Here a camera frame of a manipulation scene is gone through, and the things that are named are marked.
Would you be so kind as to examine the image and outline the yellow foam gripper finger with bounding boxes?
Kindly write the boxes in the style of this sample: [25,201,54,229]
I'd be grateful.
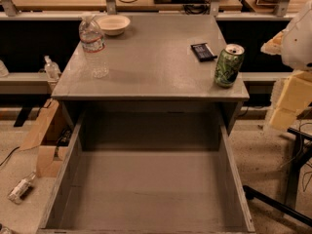
[260,31,284,56]
[268,71,312,131]

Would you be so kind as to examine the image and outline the clear plastic water bottle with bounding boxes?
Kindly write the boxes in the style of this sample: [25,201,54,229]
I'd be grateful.
[79,13,109,78]

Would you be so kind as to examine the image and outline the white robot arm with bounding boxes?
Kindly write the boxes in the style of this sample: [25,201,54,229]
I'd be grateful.
[260,1,312,131]

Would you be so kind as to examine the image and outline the grey cabinet with top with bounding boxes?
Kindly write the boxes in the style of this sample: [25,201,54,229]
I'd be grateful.
[53,15,249,138]

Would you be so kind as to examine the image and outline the open grey top drawer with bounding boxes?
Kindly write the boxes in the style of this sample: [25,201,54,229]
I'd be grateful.
[37,112,255,234]

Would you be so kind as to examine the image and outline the clear bottle on shelf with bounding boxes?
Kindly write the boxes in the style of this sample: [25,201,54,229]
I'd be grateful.
[44,56,61,81]

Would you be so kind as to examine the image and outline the small bottle on floor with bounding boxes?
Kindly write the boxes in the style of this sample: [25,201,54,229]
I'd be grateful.
[8,172,36,204]

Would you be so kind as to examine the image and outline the green soda can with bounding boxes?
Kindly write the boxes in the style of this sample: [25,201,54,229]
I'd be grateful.
[214,44,245,88]

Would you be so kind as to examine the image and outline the black chair base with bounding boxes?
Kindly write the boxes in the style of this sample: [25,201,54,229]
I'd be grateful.
[243,126,312,228]

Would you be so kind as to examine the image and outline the white ceramic bowl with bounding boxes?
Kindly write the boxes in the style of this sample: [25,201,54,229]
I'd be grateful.
[97,15,131,36]

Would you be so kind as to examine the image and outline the brown cardboard box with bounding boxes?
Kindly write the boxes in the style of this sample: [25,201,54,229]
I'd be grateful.
[20,99,68,177]

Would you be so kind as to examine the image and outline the grey metal shelf rail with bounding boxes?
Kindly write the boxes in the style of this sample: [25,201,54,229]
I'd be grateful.
[0,72,52,95]

